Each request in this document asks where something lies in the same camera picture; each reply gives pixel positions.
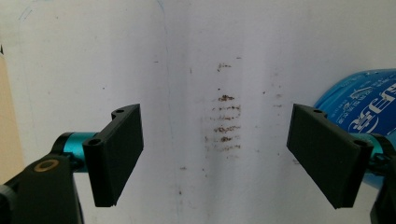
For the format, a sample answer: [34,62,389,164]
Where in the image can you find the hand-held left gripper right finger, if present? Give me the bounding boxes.
[286,104,392,210]

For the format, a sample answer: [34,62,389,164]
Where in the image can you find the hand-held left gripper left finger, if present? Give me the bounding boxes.
[51,104,145,208]

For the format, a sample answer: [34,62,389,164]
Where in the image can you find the blue plastic bottle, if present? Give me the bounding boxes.
[313,68,396,190]

